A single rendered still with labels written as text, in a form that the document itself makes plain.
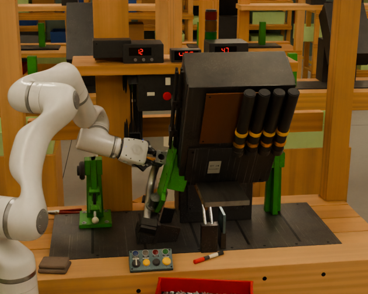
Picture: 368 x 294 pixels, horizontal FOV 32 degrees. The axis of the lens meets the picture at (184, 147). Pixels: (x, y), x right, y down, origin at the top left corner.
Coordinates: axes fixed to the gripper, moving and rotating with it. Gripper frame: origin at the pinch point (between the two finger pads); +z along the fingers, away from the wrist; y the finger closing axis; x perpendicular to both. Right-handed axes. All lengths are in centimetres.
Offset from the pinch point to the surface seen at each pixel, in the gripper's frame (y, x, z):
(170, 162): -6.0, -11.0, 2.2
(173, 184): -11.2, -4.3, 6.1
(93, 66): 27.8, -7.2, -32.3
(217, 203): -22.2, -20.4, 17.9
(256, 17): 677, 603, 300
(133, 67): 30.4, -10.5, -17.6
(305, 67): 497, 486, 338
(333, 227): -8, 2, 78
